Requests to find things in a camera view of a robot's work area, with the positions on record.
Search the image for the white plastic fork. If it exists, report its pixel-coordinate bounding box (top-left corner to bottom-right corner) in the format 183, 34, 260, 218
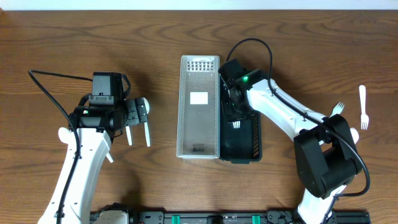
232, 121, 241, 129
350, 128, 359, 144
358, 85, 369, 130

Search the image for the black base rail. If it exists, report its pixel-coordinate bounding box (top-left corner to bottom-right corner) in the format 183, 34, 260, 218
90, 202, 371, 224

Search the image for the pale blue plastic fork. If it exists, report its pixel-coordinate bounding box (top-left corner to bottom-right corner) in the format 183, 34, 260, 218
330, 102, 345, 117

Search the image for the white plastic spoon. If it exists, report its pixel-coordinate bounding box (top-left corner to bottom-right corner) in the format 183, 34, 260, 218
144, 122, 150, 147
125, 126, 132, 146
106, 153, 114, 163

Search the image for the black perforated plastic basket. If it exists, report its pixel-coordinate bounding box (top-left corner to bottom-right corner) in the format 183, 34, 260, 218
220, 77, 262, 164

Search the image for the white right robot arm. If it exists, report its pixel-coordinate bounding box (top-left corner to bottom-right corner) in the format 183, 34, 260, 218
218, 68, 368, 223

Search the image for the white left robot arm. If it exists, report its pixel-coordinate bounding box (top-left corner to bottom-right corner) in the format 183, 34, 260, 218
39, 94, 150, 223

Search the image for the clear perforated plastic basket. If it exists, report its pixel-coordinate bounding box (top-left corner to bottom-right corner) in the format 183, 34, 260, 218
176, 55, 220, 159

